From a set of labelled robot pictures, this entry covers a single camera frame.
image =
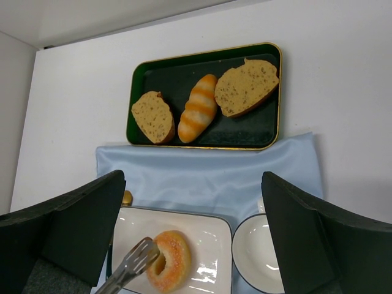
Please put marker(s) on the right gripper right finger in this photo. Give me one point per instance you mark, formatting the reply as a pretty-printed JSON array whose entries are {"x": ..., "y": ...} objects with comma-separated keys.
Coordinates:
[{"x": 322, "y": 248}]

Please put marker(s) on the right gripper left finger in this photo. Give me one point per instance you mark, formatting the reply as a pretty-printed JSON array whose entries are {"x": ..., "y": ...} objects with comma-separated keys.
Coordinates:
[{"x": 59, "y": 245}]

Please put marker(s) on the silver metal tongs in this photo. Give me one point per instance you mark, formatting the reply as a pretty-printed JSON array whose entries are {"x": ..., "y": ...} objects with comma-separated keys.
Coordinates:
[{"x": 135, "y": 263}]

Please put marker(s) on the sugared orange donut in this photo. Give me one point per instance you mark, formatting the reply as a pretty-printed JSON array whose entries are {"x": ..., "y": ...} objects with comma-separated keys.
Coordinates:
[{"x": 172, "y": 266}]

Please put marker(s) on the left bread slice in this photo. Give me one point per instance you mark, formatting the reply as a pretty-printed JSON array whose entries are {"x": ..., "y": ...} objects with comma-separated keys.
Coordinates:
[{"x": 154, "y": 117}]

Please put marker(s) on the bread slice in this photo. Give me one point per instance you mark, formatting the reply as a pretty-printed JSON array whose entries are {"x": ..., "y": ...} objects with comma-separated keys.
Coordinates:
[
  {"x": 243, "y": 88},
  {"x": 154, "y": 117}
]

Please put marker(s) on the right bread slice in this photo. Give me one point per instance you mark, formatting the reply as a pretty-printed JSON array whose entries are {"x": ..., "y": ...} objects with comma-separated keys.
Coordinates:
[{"x": 243, "y": 88}]

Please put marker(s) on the striped bread roll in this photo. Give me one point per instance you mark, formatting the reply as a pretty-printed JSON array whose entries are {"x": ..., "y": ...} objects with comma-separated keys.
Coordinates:
[{"x": 199, "y": 110}]

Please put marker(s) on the white rectangular plate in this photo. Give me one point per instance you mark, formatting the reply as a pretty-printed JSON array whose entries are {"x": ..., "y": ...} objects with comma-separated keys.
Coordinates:
[{"x": 209, "y": 239}]

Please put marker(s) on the light blue cloth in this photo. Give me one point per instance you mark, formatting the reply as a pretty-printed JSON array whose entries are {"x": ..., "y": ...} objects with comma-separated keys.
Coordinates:
[{"x": 210, "y": 182}]

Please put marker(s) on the white bowl with handles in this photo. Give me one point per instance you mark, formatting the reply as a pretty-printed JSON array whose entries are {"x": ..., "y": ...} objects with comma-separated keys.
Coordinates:
[{"x": 254, "y": 255}]

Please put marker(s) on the gold spoon green handle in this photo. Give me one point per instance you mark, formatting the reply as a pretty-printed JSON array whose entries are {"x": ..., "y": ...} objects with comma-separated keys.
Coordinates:
[{"x": 127, "y": 198}]

